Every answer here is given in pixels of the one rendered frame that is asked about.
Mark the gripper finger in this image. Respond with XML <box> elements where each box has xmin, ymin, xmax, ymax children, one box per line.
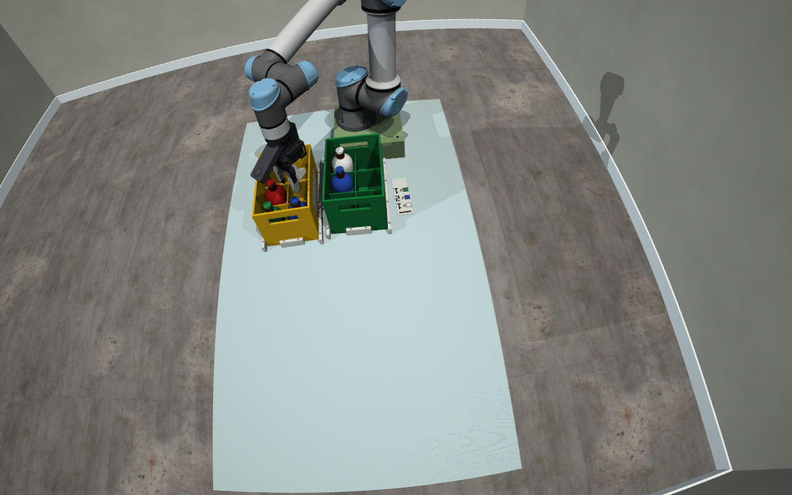
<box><xmin>272</xmin><ymin>165</ymin><xmax>285</xmax><ymax>184</ymax></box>
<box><xmin>285</xmin><ymin>162</ymin><xmax>306</xmax><ymax>193</ymax></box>

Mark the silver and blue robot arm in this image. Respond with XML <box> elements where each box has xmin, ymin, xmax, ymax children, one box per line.
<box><xmin>245</xmin><ymin>0</ymin><xmax>408</xmax><ymax>184</ymax></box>

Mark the yellow crate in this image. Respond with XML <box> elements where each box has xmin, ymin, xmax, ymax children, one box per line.
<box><xmin>252</xmin><ymin>153</ymin><xmax>319</xmax><ymax>246</ymax></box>

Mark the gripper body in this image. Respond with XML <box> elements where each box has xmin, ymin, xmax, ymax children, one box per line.
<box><xmin>265</xmin><ymin>121</ymin><xmax>307</xmax><ymax>171</ymax></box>

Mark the white bottle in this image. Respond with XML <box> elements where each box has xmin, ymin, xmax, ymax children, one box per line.
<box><xmin>331</xmin><ymin>147</ymin><xmax>354</xmax><ymax>173</ymax></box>

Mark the dark green crate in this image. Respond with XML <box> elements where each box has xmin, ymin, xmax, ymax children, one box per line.
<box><xmin>322</xmin><ymin>138</ymin><xmax>388</xmax><ymax>234</ymax></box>

